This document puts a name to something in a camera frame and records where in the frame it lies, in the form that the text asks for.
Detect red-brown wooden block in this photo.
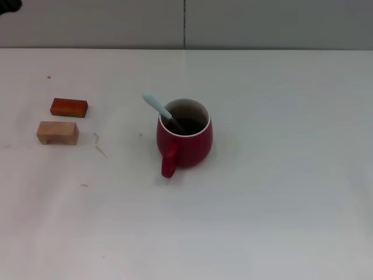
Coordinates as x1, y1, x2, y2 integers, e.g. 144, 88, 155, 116
50, 98, 89, 118

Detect red ceramic cup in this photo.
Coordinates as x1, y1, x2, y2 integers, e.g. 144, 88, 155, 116
156, 98, 213, 179

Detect blue handled metal spoon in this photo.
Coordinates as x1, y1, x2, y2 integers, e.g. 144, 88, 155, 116
142, 93, 184, 134

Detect light wooden block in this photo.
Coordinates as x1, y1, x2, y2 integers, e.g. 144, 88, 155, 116
36, 121, 80, 146

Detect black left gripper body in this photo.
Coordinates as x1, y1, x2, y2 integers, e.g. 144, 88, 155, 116
0, 0, 23, 15

